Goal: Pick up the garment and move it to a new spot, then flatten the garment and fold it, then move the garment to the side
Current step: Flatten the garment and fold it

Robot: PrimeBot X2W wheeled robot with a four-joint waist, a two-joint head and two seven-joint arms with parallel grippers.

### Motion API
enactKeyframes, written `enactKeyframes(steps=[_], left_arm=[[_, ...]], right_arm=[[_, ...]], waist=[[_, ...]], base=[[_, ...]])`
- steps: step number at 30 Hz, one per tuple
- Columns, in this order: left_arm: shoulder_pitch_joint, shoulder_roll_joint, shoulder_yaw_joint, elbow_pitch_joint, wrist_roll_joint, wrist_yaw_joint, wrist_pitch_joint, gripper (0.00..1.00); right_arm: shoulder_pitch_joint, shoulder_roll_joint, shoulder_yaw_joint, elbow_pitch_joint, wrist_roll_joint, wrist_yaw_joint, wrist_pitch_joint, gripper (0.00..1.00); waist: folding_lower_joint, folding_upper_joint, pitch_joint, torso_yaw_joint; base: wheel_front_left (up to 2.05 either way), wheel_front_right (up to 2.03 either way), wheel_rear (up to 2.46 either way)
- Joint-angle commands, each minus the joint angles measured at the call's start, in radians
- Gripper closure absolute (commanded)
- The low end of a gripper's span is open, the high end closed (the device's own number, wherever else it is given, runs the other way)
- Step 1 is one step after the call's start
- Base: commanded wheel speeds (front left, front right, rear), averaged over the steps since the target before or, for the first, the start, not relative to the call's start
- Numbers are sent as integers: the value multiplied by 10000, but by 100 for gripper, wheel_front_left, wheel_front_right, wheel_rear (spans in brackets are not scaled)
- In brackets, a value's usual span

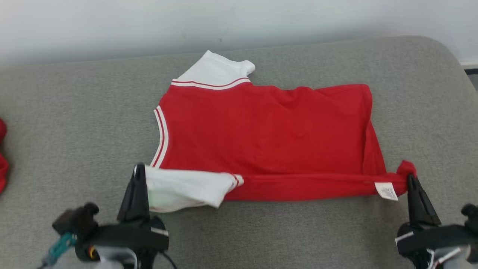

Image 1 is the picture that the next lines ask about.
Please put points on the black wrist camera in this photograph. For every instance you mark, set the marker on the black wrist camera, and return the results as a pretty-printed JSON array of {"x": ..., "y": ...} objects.
[
  {"x": 76, "y": 220},
  {"x": 471, "y": 213}
]

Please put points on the red basketball jersey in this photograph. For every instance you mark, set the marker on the red basketball jersey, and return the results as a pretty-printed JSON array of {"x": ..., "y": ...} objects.
[{"x": 261, "y": 142}]

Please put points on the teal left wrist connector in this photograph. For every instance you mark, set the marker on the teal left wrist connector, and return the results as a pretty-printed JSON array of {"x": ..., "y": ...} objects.
[{"x": 59, "y": 248}]

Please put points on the red shorts with white stripes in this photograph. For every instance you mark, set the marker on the red shorts with white stripes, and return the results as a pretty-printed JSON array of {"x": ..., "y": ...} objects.
[{"x": 3, "y": 168}]

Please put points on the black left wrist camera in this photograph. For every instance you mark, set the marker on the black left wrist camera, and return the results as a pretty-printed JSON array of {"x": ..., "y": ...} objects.
[{"x": 76, "y": 220}]

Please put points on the grey fabric sofa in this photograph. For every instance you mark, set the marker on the grey fabric sofa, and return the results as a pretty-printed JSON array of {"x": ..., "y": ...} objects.
[{"x": 74, "y": 130}]

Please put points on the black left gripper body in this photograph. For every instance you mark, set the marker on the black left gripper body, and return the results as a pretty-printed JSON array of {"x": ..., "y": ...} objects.
[{"x": 127, "y": 235}]

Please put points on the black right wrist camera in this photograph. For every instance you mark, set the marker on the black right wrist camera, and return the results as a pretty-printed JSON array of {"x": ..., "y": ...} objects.
[{"x": 471, "y": 213}]

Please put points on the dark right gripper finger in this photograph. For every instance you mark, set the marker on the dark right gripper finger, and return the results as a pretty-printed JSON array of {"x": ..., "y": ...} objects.
[
  {"x": 426, "y": 213},
  {"x": 413, "y": 213}
]

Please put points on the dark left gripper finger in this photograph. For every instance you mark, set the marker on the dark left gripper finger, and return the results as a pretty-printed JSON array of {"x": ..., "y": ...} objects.
[
  {"x": 143, "y": 201},
  {"x": 130, "y": 205}
]

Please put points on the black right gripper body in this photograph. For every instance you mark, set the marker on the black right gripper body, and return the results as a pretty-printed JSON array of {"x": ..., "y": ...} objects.
[{"x": 437, "y": 235}]

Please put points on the white and dark baseboard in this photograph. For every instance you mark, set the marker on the white and dark baseboard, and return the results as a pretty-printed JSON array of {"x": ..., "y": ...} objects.
[{"x": 471, "y": 65}]

